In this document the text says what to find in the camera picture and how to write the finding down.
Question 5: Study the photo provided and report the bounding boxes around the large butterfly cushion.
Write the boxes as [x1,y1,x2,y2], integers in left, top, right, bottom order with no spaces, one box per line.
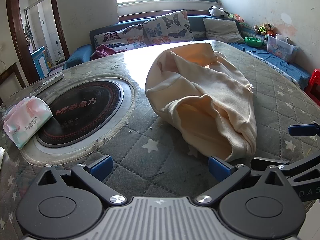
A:
[143,10,194,45]

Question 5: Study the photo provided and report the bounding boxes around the grey plain cushion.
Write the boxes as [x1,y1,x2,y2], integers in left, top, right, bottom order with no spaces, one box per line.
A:
[203,18,245,43]

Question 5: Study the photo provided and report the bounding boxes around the red plastic stool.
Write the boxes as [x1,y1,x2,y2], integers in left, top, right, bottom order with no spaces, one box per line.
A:
[304,69,320,105]

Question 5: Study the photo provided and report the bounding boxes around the brown plush toy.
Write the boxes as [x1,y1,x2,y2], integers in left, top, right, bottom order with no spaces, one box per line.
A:
[254,23,274,36]

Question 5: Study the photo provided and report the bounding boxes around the long butterfly cushion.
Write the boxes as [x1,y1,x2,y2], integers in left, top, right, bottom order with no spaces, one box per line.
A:
[93,24,147,51]

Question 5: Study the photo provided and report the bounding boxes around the magenta garment on sofa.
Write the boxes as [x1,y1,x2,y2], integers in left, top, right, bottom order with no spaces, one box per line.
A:
[91,44,116,60]

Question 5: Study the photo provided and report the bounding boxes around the black induction cooktop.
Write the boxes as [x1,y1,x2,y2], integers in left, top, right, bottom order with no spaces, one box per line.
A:
[36,80,124,148]

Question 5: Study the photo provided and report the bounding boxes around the grey remote on table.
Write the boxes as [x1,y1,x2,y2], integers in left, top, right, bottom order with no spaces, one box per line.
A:
[29,72,64,96]

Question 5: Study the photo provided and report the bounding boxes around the clear plastic storage box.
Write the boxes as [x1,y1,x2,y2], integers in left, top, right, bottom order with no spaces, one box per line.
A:
[266,35,299,63]

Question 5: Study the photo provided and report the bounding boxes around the blue small cabinet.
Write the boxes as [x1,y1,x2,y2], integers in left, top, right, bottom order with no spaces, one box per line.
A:
[31,46,50,79]

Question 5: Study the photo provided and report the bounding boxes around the green bowl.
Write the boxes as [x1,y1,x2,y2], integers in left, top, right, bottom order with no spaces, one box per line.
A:
[244,37,263,48]

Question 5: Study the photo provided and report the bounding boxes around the pink tissue pack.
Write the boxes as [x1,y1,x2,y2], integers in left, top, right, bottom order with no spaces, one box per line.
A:
[3,96,53,150]

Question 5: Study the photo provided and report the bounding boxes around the blue corner sofa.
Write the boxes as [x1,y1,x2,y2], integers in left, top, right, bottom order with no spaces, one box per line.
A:
[65,15,311,89]

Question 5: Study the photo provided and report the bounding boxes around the cream sweatshirt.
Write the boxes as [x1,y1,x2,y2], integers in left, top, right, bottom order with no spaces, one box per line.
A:
[145,50,257,162]

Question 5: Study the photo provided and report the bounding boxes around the panda plush toy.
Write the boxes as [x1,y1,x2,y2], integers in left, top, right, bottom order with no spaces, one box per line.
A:
[208,6,229,18]

